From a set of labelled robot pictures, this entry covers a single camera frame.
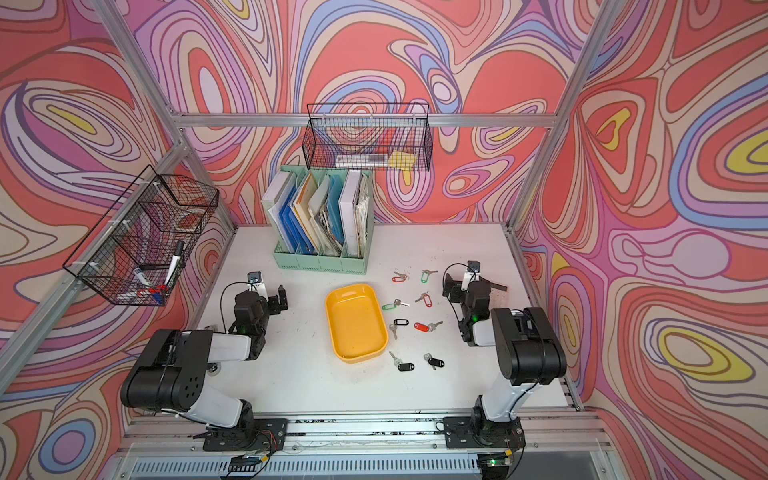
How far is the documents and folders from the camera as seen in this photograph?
94cm

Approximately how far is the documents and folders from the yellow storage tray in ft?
0.57

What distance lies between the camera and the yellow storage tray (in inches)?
33.3
